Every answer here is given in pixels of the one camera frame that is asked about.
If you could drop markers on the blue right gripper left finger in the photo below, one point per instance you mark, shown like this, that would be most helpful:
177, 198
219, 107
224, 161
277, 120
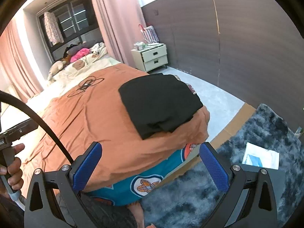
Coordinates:
84, 165

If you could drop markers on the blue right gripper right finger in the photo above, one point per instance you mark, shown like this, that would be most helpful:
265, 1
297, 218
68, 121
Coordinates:
216, 166

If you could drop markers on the black pants with white logo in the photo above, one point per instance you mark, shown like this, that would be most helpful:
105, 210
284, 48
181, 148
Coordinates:
158, 103

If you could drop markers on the person's left hand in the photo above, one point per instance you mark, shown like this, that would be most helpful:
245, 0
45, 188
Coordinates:
15, 181

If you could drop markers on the white paper on rug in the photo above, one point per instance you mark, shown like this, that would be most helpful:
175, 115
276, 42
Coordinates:
260, 157

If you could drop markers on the grey blue shaggy rug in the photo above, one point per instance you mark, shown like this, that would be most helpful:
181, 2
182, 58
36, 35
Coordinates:
257, 196

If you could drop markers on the blue cartoon bed sheet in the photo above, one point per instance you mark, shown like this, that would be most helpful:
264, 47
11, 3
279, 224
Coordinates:
134, 188

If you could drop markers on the cardboard sheet on floor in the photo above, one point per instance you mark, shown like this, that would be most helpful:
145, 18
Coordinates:
245, 112

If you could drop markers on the orange-brown bed blanket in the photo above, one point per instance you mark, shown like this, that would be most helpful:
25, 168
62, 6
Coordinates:
99, 115

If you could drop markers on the pink curtain left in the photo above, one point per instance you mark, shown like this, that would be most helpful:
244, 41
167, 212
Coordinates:
15, 66

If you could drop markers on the pink curtain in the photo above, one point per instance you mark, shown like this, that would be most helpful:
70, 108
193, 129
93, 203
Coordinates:
15, 66
119, 22

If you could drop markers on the beige plush toy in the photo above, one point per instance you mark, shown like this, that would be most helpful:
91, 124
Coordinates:
55, 68

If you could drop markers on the teddy bear print pillow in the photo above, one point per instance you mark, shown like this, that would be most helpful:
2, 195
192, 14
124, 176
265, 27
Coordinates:
83, 62

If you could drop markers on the pink plush blanket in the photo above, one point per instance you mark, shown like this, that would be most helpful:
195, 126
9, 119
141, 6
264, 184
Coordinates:
81, 53

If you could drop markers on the white bedside drawer cabinet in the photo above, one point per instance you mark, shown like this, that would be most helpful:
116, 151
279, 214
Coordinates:
150, 58

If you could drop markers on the hanging patterned garment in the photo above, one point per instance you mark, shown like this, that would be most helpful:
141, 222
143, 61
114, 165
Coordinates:
52, 28

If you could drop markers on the pink striped gift bag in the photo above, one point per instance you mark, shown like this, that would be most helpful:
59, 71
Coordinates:
149, 34

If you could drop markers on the pink curtain right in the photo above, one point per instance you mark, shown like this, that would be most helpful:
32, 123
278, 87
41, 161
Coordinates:
119, 22

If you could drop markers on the dark window frame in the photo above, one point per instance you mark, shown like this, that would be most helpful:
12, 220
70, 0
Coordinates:
77, 23

